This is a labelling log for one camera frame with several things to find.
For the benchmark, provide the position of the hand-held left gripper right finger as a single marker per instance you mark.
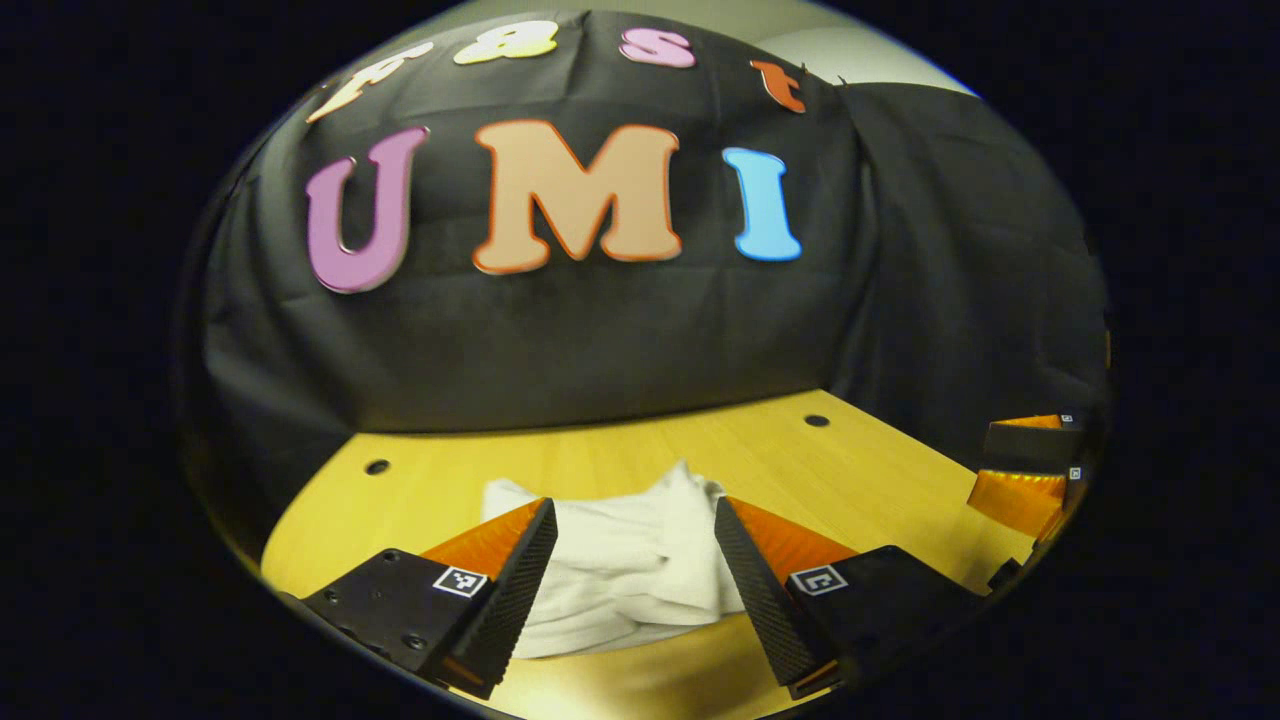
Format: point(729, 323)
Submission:
point(760, 600)

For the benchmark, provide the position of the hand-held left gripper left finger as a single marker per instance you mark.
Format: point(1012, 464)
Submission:
point(515, 595)

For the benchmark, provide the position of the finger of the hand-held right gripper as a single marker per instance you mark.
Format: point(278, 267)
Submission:
point(1030, 445)
point(1020, 500)

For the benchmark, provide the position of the white jeans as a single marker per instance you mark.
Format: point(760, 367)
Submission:
point(620, 570)

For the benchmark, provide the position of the black backdrop cloth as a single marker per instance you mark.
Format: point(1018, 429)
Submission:
point(620, 330)

